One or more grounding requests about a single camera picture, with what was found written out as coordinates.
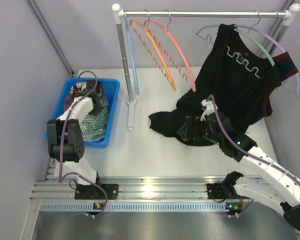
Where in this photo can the green white striped tank top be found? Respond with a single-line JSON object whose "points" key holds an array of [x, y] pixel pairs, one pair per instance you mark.
{"points": [[94, 127]]}

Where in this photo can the dark teal maroon-trimmed tank top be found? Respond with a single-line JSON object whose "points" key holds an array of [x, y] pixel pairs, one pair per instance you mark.
{"points": [[286, 69]]}

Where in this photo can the lilac plastic hanger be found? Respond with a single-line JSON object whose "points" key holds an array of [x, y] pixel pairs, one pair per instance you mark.
{"points": [[278, 46]]}

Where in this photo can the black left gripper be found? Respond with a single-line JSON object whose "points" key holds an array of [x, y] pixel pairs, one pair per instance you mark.
{"points": [[97, 105]]}

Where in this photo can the patterned orange blue garment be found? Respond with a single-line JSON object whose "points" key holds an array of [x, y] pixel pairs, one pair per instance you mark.
{"points": [[78, 90]]}

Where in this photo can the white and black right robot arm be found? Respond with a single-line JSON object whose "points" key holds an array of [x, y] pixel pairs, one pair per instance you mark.
{"points": [[282, 194]]}

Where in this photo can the light blue plastic hanger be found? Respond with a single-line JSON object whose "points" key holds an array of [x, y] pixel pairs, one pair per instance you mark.
{"points": [[134, 71]]}

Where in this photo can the blue plastic bin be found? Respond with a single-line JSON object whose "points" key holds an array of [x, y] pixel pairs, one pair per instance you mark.
{"points": [[65, 127]]}

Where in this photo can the black tank top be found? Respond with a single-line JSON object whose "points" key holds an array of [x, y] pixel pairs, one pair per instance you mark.
{"points": [[239, 106]]}

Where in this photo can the white metal clothes rack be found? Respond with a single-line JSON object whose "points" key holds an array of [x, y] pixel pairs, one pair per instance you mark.
{"points": [[287, 15]]}

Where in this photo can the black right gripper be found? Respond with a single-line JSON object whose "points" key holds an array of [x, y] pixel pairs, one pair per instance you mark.
{"points": [[190, 123]]}

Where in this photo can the orange plastic hanger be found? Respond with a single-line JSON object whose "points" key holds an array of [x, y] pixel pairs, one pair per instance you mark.
{"points": [[154, 51]]}

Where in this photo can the aluminium mounting rail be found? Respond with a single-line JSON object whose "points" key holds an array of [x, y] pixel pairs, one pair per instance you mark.
{"points": [[136, 194]]}

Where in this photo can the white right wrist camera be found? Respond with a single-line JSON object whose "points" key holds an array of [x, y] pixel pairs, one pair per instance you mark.
{"points": [[208, 108]]}

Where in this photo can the mint green plastic hanger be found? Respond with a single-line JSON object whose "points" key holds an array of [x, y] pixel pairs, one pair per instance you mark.
{"points": [[232, 65]]}

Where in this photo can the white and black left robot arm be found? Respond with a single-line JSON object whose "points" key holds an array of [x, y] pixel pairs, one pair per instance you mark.
{"points": [[88, 184]]}

